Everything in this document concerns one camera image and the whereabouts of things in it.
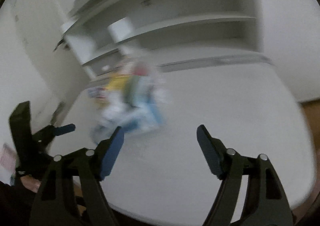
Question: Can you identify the person's left hand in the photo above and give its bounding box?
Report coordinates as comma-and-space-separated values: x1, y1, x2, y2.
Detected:
20, 175, 41, 193

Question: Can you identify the white desk shelf unit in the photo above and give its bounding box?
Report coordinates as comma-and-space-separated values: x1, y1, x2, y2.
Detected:
61, 0, 263, 81

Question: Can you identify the blue white plastic wrapper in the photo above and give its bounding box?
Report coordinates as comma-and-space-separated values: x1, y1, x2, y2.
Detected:
90, 93, 164, 144

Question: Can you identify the red snack box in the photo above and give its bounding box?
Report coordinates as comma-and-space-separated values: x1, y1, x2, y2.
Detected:
132, 62, 150, 76

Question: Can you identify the yellow snack package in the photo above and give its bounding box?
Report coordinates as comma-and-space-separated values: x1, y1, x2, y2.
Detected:
103, 75, 131, 104

